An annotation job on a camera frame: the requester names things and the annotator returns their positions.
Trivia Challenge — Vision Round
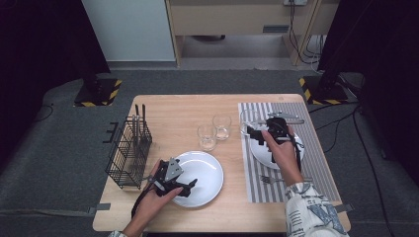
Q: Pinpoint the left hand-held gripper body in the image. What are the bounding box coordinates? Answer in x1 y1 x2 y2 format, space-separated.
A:
146 157 190 198

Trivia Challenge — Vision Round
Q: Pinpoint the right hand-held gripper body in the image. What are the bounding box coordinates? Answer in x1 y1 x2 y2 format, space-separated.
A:
265 111 300 145

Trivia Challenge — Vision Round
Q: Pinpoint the white plate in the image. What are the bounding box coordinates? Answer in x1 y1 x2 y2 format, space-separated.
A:
249 123 305 172
171 150 225 208

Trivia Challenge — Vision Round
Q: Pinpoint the steel table knife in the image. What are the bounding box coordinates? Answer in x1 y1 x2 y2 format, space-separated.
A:
256 118 306 125

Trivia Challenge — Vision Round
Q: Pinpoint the steel fork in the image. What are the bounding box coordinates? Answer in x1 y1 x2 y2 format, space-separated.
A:
259 175 314 186

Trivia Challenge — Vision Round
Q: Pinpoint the black wire cutlery basket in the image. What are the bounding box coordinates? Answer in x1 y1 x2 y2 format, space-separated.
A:
102 115 153 191

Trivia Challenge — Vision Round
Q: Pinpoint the person's right hand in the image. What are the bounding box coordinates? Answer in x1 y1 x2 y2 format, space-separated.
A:
261 125 304 188

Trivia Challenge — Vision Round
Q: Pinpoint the person's left hand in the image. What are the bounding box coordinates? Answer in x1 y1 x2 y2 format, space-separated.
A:
131 160 185 229

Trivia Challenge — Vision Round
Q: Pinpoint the grey white striped placemat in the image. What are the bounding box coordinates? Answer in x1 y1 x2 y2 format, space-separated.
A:
237 102 341 203

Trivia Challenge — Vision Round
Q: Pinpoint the black stand base yellow striped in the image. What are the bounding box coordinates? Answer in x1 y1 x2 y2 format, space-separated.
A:
298 75 350 106
73 78 123 108

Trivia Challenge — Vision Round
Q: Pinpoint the dark cutlery piece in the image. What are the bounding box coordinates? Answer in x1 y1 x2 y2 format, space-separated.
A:
133 104 140 146
141 103 147 146

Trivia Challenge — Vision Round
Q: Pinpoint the grey tape strip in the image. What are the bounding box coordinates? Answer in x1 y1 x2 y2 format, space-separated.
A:
88 202 112 215
335 203 354 214

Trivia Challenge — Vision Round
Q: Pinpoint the light wooden cabinet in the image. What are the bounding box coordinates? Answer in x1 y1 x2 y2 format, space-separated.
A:
164 0 342 68

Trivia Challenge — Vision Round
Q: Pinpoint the black curtain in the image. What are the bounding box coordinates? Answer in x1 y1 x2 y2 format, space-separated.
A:
317 0 419 187
0 0 112 172

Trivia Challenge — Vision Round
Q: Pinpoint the white panel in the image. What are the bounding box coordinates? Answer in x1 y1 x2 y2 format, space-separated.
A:
81 0 176 62

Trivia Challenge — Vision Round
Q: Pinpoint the right hand-held gripper cable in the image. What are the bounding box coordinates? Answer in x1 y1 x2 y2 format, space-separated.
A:
286 131 306 173

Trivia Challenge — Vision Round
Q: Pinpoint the hand-held gripper cable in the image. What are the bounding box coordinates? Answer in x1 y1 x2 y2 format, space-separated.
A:
130 183 156 219
286 131 306 173

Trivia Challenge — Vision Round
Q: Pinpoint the left hand-held gripper cable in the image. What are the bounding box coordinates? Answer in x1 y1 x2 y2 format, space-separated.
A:
130 183 156 219

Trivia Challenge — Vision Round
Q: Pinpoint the looped black floor cable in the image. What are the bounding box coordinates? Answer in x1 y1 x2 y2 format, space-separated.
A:
315 112 357 154

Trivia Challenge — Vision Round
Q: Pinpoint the grey cabinet handle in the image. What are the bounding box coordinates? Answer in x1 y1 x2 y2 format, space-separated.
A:
262 25 291 34

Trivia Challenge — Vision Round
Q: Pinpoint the long black floor cable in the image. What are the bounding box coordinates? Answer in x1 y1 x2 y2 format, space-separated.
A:
351 105 396 237

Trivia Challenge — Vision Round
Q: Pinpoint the bundle of black cables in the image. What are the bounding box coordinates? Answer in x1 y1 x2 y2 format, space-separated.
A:
288 0 327 66

